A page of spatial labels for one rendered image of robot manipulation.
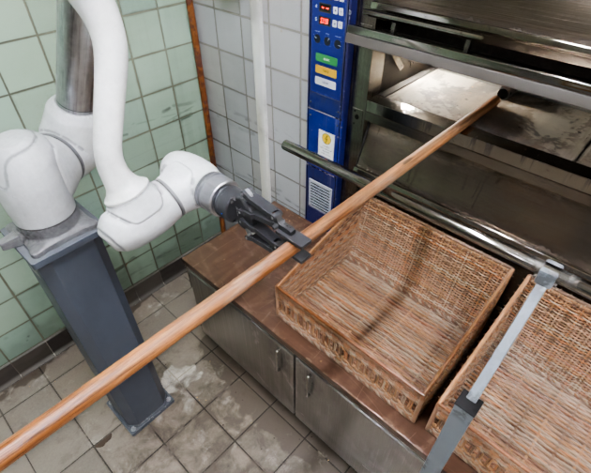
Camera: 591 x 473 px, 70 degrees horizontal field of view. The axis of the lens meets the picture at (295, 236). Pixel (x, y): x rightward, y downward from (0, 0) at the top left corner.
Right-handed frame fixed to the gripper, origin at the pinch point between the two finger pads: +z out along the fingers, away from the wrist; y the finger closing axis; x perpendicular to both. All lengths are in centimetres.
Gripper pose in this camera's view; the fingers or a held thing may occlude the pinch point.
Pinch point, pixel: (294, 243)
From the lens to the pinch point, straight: 83.3
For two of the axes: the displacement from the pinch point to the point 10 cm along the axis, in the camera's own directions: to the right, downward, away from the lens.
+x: -6.9, 4.8, -5.4
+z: 7.3, 4.6, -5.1
